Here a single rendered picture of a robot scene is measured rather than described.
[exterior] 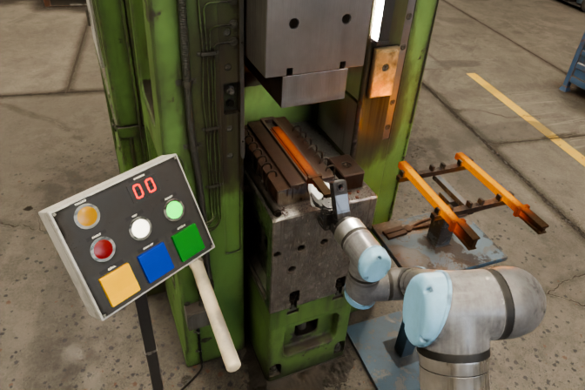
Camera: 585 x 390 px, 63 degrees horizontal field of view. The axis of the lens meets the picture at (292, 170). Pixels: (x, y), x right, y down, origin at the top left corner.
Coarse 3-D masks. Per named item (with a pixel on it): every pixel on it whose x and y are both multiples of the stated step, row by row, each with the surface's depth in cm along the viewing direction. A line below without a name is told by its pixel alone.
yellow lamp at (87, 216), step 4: (84, 208) 108; (88, 208) 108; (92, 208) 109; (80, 212) 107; (84, 212) 108; (88, 212) 108; (92, 212) 109; (96, 212) 110; (80, 216) 107; (84, 216) 108; (88, 216) 108; (92, 216) 109; (96, 216) 109; (80, 220) 107; (84, 220) 108; (88, 220) 108; (92, 220) 109; (96, 220) 109; (84, 224) 108; (88, 224) 108; (92, 224) 109
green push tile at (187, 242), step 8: (192, 224) 126; (184, 232) 124; (192, 232) 126; (176, 240) 122; (184, 240) 124; (192, 240) 125; (200, 240) 127; (176, 248) 123; (184, 248) 124; (192, 248) 125; (200, 248) 127; (184, 256) 124
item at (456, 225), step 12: (408, 168) 166; (420, 180) 160; (420, 192) 158; (432, 192) 155; (432, 204) 153; (444, 204) 150; (444, 216) 147; (456, 216) 146; (456, 228) 144; (468, 228) 140; (468, 240) 139
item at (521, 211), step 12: (456, 156) 176; (468, 168) 170; (480, 168) 168; (480, 180) 166; (492, 180) 162; (504, 192) 157; (516, 204) 152; (516, 216) 152; (528, 216) 147; (540, 228) 145
